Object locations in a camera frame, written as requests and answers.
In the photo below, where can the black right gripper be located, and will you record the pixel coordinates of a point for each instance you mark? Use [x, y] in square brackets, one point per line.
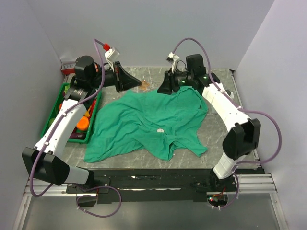
[169, 84]

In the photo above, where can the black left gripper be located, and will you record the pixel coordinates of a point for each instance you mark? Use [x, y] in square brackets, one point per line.
[122, 80]

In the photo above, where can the gold brooch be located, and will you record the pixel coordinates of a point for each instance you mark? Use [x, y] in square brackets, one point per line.
[144, 85]

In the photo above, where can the green garment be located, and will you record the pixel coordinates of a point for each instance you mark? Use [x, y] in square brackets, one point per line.
[130, 123]

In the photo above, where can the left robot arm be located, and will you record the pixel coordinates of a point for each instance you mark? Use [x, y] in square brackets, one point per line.
[43, 161]

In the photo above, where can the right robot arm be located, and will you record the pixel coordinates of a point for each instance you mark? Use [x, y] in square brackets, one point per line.
[243, 132]

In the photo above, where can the red chili toy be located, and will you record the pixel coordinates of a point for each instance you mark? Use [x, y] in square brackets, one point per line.
[92, 107]

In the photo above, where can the yellow pepper toy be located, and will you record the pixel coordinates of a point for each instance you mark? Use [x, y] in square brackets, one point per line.
[88, 114]

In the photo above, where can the red white box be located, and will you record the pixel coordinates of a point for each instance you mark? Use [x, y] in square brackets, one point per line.
[68, 68]

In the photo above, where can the orange carrot toy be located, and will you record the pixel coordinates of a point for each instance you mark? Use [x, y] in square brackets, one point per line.
[83, 124]

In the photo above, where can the white bottle grey cap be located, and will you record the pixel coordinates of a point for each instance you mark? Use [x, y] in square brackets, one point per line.
[219, 103]

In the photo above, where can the green plastic tray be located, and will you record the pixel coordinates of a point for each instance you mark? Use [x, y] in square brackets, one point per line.
[56, 108]

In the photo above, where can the purple eggplant toy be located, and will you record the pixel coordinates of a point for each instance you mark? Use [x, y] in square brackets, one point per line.
[78, 136]

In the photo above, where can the green pepper toy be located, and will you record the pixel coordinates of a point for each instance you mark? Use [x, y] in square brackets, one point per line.
[50, 122]

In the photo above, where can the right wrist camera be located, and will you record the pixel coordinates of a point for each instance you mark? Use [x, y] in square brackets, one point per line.
[173, 59]

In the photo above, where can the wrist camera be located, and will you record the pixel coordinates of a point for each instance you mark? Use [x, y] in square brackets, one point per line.
[111, 54]
[173, 59]

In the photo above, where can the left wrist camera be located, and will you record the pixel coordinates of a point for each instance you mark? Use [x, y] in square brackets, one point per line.
[111, 54]

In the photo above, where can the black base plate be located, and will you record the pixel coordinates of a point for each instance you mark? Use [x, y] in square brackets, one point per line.
[150, 185]

